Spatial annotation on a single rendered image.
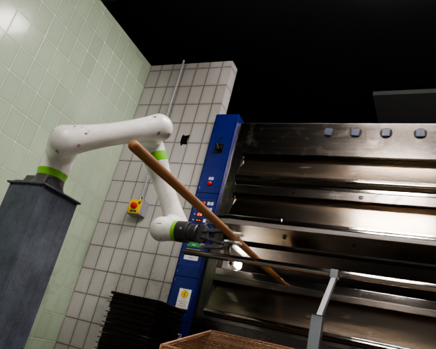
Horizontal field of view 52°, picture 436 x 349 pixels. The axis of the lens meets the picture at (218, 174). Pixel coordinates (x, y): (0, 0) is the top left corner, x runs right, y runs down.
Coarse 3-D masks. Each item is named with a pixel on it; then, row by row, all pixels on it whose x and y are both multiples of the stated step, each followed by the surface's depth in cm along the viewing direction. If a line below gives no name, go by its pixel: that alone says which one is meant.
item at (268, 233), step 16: (240, 224) 234; (256, 224) 231; (272, 224) 228; (256, 240) 246; (272, 240) 240; (288, 240) 234; (304, 240) 228; (320, 240) 223; (336, 240) 218; (352, 240) 213; (368, 240) 208; (384, 240) 204; (400, 240) 201; (416, 240) 199; (384, 256) 217; (400, 256) 213; (416, 256) 208; (432, 256) 204
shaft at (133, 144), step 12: (132, 144) 115; (144, 156) 118; (156, 168) 124; (168, 180) 131; (180, 192) 138; (192, 204) 147; (204, 216) 157; (216, 216) 162; (228, 228) 173; (240, 240) 185; (252, 252) 198
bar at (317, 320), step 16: (208, 256) 208; (224, 256) 205; (240, 256) 203; (320, 272) 186; (336, 272) 183; (352, 272) 182; (416, 288) 171; (432, 288) 168; (320, 304) 166; (320, 320) 156; (320, 336) 155
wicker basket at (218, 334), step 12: (192, 336) 210; (204, 336) 222; (216, 336) 225; (228, 336) 223; (240, 336) 221; (168, 348) 183; (180, 348) 182; (192, 348) 211; (204, 348) 222; (216, 348) 221; (228, 348) 219; (240, 348) 217; (252, 348) 215; (264, 348) 213; (276, 348) 212; (288, 348) 210
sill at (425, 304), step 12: (240, 276) 238; (252, 276) 235; (264, 276) 233; (276, 276) 231; (312, 288) 221; (324, 288) 219; (336, 288) 217; (348, 288) 215; (372, 300) 209; (384, 300) 207; (396, 300) 205; (408, 300) 203; (420, 300) 201
